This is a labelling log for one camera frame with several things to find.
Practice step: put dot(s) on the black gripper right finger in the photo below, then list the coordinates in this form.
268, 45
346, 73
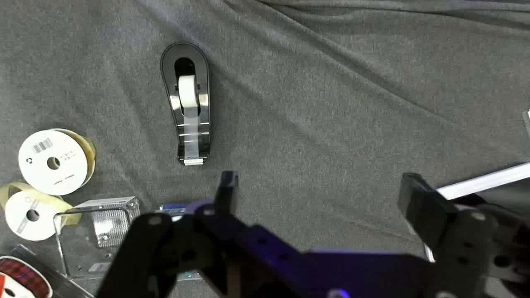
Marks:
424, 207

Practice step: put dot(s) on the black tape dispenser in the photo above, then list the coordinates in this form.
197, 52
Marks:
167, 72

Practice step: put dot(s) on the red ribbon spool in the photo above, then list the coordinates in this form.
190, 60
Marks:
25, 275

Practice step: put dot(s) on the small clear plastic box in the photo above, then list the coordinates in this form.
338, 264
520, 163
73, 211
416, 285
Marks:
108, 226

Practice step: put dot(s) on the white spool gold ribbon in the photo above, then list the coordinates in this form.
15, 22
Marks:
26, 227
38, 166

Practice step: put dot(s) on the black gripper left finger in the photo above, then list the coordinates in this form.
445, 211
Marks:
225, 191

